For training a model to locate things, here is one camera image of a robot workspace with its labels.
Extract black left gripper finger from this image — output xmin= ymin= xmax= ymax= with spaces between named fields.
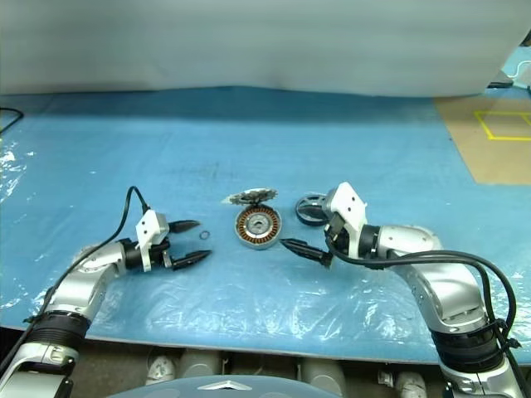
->
xmin=171 ymin=249 xmax=214 ymax=273
xmin=168 ymin=219 xmax=202 ymax=235

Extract black spoked rotor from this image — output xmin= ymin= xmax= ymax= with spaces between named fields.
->
xmin=295 ymin=193 xmax=333 ymax=227

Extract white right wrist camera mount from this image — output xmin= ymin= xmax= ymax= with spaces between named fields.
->
xmin=325 ymin=182 xmax=370 ymax=258

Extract grey rounded shape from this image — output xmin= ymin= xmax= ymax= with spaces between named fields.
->
xmin=393 ymin=371 xmax=429 ymax=398
xmin=178 ymin=348 xmax=223 ymax=379
xmin=299 ymin=358 xmax=348 ymax=389

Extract white foam backdrop sheet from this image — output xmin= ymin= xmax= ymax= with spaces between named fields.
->
xmin=0 ymin=0 xmax=531 ymax=99

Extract thin black cable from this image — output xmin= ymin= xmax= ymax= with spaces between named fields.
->
xmin=0 ymin=107 xmax=25 ymax=136

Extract white rounded shape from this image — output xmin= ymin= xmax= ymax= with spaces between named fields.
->
xmin=145 ymin=355 xmax=176 ymax=387

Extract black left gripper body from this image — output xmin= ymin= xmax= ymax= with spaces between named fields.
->
xmin=150 ymin=238 xmax=184 ymax=273

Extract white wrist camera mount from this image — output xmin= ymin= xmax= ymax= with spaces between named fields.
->
xmin=134 ymin=210 xmax=171 ymax=274
xmin=325 ymin=182 xmax=370 ymax=258

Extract round motor housing copper windings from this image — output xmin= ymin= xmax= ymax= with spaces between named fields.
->
xmin=234 ymin=206 xmax=284 ymax=250

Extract blue plastic table cover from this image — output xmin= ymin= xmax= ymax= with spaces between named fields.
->
xmin=0 ymin=85 xmax=531 ymax=366

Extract brown cardboard sheet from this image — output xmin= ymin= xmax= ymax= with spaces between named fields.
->
xmin=433 ymin=97 xmax=531 ymax=186

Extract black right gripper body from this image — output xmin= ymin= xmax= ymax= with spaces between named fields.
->
xmin=323 ymin=215 xmax=353 ymax=258

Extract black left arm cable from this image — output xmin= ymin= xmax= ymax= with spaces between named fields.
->
xmin=0 ymin=186 xmax=151 ymax=366

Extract grey robot torso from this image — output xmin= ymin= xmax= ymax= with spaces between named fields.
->
xmin=105 ymin=375 xmax=329 ymax=398

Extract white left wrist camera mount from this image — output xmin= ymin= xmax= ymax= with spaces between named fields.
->
xmin=134 ymin=210 xmax=171 ymax=274

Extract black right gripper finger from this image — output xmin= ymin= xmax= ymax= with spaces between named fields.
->
xmin=280 ymin=238 xmax=334 ymax=269

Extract silver notched motor lid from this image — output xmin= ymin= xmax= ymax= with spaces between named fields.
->
xmin=226 ymin=188 xmax=279 ymax=207

